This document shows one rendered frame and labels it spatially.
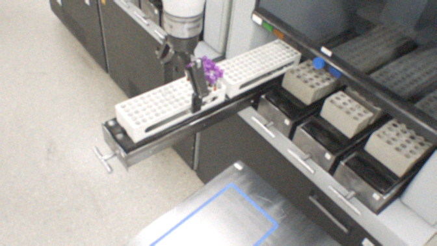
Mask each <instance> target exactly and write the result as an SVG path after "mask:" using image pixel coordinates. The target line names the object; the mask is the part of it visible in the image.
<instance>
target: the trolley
mask: <svg viewBox="0 0 437 246"><path fill-rule="evenodd" d="M121 246H341V245H340V244H339V243H338V242H337V241H336V240H334V239H333V238H332V237H330V235H329V234H328V233H326V232H325V231H324V230H323V229H321V228H320V226H319V225H316V224H315V223H314V222H313V221H312V220H311V219H310V218H309V217H307V216H306V215H305V214H303V213H302V212H301V211H300V210H299V209H298V208H297V207H296V206H294V205H293V204H292V203H290V201H288V200H287V199H286V198H285V197H284V196H283V195H281V194H280V193H279V192H277V191H276V190H275V188H273V187H272V186H271V185H270V184H268V183H267V182H266V181H264V180H263V178H262V177H260V176H259V175H257V174H256V173H255V172H254V171H253V170H251V168H250V167H249V166H247V165H245V164H244V163H243V162H242V161H241V160H239V161H236V162H235V163H234V164H233V165H231V166H229V167H228V168H227V169H226V170H225V171H223V172H222V173H220V174H219V175H218V176H216V177H215V178H213V179H211V181H210V182H208V183H207V184H205V185H204V186H202V187H201V188H199V189H198V190H197V191H196V192H195V193H193V194H192V195H190V196H189V197H187V198H186V199H185V200H183V202H180V203H179V204H178V205H177V206H175V207H174V208H172V209H170V210H169V212H167V213H166V214H164V215H163V216H162V217H160V218H158V219H157V220H156V221H155V222H154V223H152V224H151V225H149V226H147V227H146V228H145V229H144V230H143V231H142V232H139V233H138V234H137V235H136V236H134V237H133V238H131V239H130V240H129V241H127V242H126V243H125V244H123V245H121Z"/></svg>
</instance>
